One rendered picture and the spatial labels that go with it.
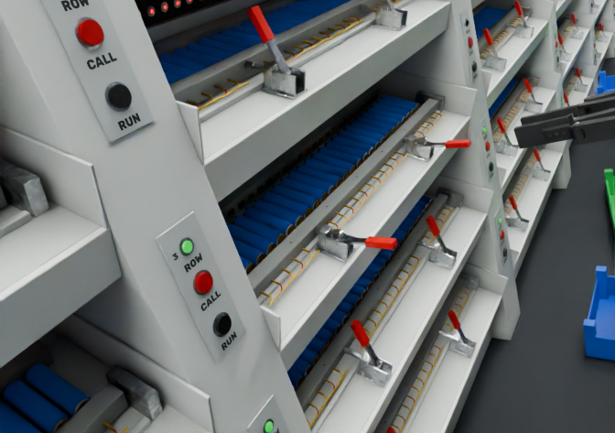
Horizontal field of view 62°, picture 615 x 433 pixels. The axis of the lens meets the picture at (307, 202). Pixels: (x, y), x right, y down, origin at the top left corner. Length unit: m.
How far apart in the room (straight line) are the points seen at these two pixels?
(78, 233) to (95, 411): 0.16
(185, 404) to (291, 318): 0.14
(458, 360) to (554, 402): 0.20
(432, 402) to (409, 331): 0.20
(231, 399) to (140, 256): 0.16
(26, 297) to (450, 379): 0.77
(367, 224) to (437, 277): 0.25
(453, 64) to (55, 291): 0.75
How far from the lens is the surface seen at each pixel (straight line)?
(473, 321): 1.09
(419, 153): 0.81
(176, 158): 0.41
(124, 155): 0.38
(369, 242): 0.58
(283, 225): 0.62
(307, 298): 0.56
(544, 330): 1.26
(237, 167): 0.46
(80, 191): 0.37
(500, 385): 1.15
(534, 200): 1.48
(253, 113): 0.50
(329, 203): 0.65
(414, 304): 0.83
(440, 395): 0.96
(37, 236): 0.38
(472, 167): 1.01
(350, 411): 0.70
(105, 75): 0.38
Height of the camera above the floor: 0.83
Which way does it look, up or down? 23 degrees down
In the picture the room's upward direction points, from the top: 18 degrees counter-clockwise
